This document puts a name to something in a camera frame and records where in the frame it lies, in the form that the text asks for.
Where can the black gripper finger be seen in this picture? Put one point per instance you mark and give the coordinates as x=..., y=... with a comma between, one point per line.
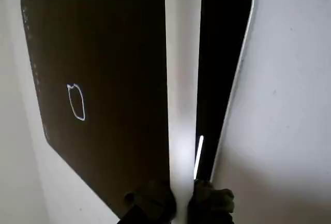
x=152, y=203
x=209, y=206

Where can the white stylus pencil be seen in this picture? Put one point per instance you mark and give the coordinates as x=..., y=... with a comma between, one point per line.
x=182, y=79

